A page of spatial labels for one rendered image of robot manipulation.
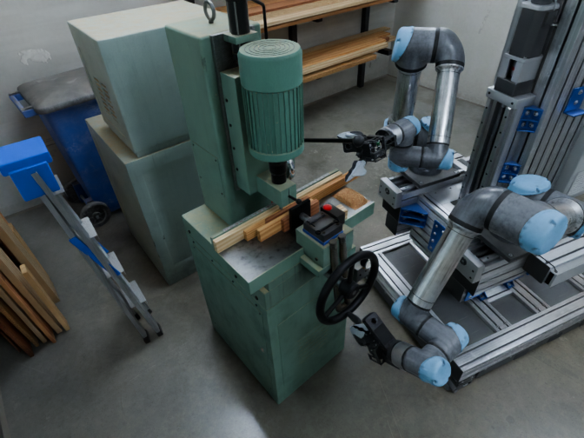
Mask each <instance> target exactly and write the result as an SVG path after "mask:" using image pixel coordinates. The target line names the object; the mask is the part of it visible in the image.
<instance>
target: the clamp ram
mask: <svg viewBox="0 0 584 438"><path fill-rule="evenodd" d="M310 217H311V210H310V200H309V199H306V200H304V201H302V203H301V204H296V206H294V207H292V208H290V209H289V228H290V229H291V230H294V229H296V228H298V227H299V226H301V225H303V222H305V221H306V220H308V219H309V218H310Z"/></svg>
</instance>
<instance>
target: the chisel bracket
mask: <svg viewBox="0 0 584 438"><path fill-rule="evenodd" d="M256 182H257V190H258V192H260V193H261V194H263V195H264V196H266V197H267V198H268V199H269V200H271V201H272V202H274V203H275V204H277V205H278V206H279V207H281V208H283V207H285V206H287V205H288V204H290V203H292V202H294V200H292V199H290V198H288V196H289V195H291V196H293V197H295V198H296V184H295V183H294V182H292V181H290V180H289V179H288V178H287V181H286V182H285V183H284V184H273V183H272V181H271V173H270V172H269V169H268V170H266V171H264V172H262V173H261V174H259V175H257V176H256Z"/></svg>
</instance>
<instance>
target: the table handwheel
mask: <svg viewBox="0 0 584 438"><path fill-rule="evenodd" d="M363 259H369V260H370V263H371V267H370V272H369V275H368V279H367V281H366V282H365V283H364V284H357V283H356V282H354V281H353V274H354V268H355V264H356V263H357V262H359V261H360V260H363ZM347 270H348V278H343V277H342V275H343V274H344V273H345V272H346V271H347ZM378 270H379V260H378V257H377V255H376V254H375V253H374V252H372V251H370V250H362V251H359V252H356V253H354V254H353V255H351V256H350V257H348V258H347V259H346V260H344V261H343V262H342V263H341V264H340V265H339V266H338V267H337V268H336V269H335V270H334V271H333V273H332V269H331V270H329V271H328V272H327V273H325V274H324V276H325V277H327V278H328V280H327V281H326V282H325V284H324V285H323V287H322V290H321V292H320V294H319V296H318V299H317V303H316V308H315V312H316V317H317V319H318V320H319V322H320V323H322V324H324V325H334V324H337V323H338V322H341V321H343V320H344V319H346V318H347V317H348V316H347V315H346V314H347V312H348V311H350V312H351V313H353V312H354V311H355V310H356V309H357V308H358V307H359V306H360V305H361V304H362V302H363V301H364V300H365V298H366V297H367V295H368V293H369V292H370V290H371V289H372V287H373V285H374V283H375V279H376V277H377V274H378ZM335 285H336V286H337V287H338V291H339V293H341V294H340V295H339V296H338V297H337V299H336V300H335V301H334V303H333V304H332V305H331V306H330V307H329V308H328V310H327V311H326V312H325V305H326V302H327V300H328V297H329V294H330V292H331V290H332V288H333V287H334V286H335ZM359 289H362V290H361V292H360V293H359V294H358V296H357V297H356V298H355V299H354V300H353V301H352V302H351V303H350V304H349V305H348V306H347V307H346V308H345V309H344V310H343V311H342V312H340V313H339V314H337V315H333V316H329V315H330V314H331V313H332V312H333V310H334V309H335V308H336V307H337V305H338V304H339V303H340V302H341V301H342V300H343V299H344V297H346V298H347V299H352V298H354V297H355V296H356V295H357V293H358V291H359Z"/></svg>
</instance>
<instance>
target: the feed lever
mask: <svg viewBox="0 0 584 438"><path fill-rule="evenodd" d="M304 142H305V143H353V144H354V146H356V147H361V146H362V145H363V144H364V137H363V136H361V135H357V136H355V137H354V138H304Z"/></svg>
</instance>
